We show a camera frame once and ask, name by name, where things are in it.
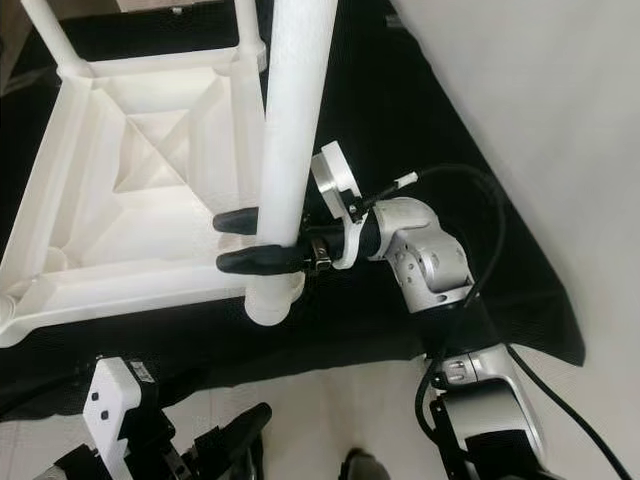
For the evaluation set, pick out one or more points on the white plastic table top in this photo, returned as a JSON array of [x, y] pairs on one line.
[[150, 220]]

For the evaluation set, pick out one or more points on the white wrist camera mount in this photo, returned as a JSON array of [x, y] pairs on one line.
[[335, 180], [115, 405]]

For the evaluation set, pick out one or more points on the black floor mat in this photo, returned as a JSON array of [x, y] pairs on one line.
[[410, 120]]

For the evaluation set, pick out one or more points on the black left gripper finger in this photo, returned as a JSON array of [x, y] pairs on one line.
[[242, 435]]

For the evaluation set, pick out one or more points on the patterned floor rug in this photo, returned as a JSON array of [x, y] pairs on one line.
[[180, 5]]

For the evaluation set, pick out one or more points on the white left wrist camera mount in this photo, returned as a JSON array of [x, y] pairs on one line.
[[115, 405]]

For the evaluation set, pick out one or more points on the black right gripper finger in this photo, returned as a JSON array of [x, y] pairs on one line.
[[235, 221], [265, 260]]

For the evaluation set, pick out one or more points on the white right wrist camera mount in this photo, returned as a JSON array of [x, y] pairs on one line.
[[335, 180]]

